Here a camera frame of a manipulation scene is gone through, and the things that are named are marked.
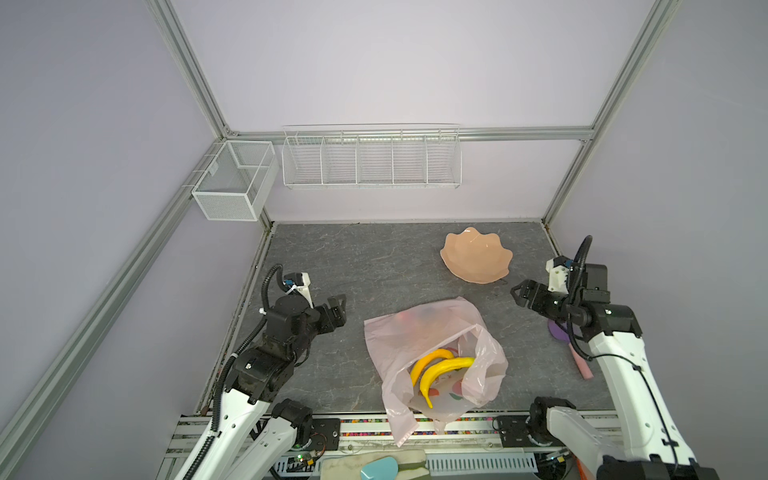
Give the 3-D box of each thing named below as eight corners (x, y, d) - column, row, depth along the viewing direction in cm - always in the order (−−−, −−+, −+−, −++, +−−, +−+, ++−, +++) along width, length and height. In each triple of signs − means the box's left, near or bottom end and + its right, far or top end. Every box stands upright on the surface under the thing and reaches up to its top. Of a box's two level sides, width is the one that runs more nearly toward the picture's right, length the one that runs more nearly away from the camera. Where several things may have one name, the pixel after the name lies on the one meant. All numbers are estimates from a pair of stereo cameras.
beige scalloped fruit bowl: (445, 289, 103) (447, 280, 99) (438, 237, 118) (440, 227, 114) (514, 288, 103) (519, 280, 99) (499, 236, 118) (503, 227, 114)
